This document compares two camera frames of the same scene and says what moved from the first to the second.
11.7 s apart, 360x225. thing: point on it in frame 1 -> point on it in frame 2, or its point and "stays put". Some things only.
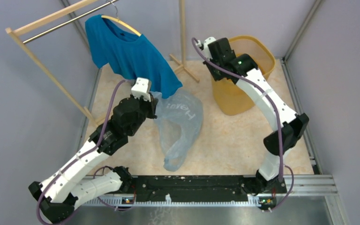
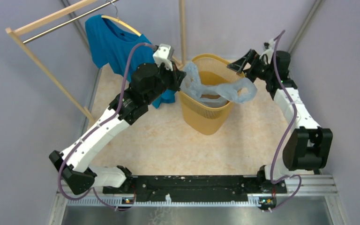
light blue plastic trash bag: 185,108 -> 238,90
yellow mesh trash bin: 231,97 -> 204,118
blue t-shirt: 131,55 stays put
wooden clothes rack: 13,30 stays put
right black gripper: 216,77 -> 238,66
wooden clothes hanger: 119,20 stays put
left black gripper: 152,105 -> 177,77
